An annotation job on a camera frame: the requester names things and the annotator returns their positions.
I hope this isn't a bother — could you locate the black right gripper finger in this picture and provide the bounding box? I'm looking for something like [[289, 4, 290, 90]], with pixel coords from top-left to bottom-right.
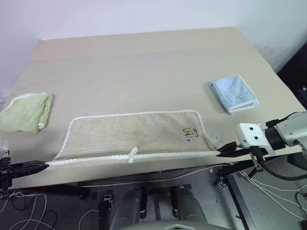
[[215, 149, 243, 158], [219, 141, 238, 152]]

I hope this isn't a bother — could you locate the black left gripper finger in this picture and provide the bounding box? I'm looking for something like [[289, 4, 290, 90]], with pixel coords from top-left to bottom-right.
[[14, 161, 49, 170], [12, 165, 50, 177]]

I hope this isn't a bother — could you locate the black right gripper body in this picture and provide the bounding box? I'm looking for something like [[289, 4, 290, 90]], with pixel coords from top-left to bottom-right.
[[236, 145, 267, 161]]

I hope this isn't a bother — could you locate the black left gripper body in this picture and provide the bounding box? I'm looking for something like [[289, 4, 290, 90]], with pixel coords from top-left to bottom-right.
[[0, 157, 15, 193]]

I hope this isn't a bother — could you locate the beige towel with white trim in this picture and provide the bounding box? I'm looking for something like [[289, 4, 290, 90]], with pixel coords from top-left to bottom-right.
[[47, 109, 219, 166]]

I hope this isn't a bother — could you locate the green folded towel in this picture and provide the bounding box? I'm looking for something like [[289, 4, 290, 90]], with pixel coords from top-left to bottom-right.
[[0, 92, 54, 133]]

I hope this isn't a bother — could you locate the blue folded towel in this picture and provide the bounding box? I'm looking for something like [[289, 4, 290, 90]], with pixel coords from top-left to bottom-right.
[[207, 75, 260, 115]]

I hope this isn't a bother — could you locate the silver clamp latch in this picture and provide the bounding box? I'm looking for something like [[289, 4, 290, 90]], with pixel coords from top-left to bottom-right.
[[215, 176, 228, 190]]

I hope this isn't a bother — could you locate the dark rounded grey shape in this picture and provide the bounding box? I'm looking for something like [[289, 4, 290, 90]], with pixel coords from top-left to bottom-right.
[[169, 186, 208, 225], [111, 188, 149, 230]]

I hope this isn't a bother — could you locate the black equipment beside table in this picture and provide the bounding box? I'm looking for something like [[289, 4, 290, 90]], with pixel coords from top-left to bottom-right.
[[296, 86, 307, 111]]

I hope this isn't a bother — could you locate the black clamp latch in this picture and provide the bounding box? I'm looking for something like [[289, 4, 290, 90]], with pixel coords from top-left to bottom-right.
[[103, 193, 114, 209]]

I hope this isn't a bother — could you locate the grey robot torso top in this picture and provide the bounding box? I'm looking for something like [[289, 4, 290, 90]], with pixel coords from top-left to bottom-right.
[[123, 221, 232, 230]]

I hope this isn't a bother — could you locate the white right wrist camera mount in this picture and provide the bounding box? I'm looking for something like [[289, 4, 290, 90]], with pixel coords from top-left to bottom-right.
[[234, 122, 276, 154]]

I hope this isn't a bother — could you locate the white floor cable bundle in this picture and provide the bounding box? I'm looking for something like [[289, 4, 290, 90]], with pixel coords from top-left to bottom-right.
[[238, 170, 307, 218]]

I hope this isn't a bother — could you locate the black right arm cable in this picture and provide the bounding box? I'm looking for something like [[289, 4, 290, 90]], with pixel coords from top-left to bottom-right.
[[249, 146, 307, 181]]

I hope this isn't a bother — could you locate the white floor cable loop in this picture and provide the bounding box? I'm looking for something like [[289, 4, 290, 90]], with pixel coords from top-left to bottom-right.
[[78, 208, 99, 230]]

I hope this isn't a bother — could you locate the thin white cable under table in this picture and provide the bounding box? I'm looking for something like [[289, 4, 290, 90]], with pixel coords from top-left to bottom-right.
[[83, 164, 232, 188]]

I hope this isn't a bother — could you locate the black table frame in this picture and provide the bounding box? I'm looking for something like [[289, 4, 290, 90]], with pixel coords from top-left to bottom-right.
[[9, 145, 303, 230]]

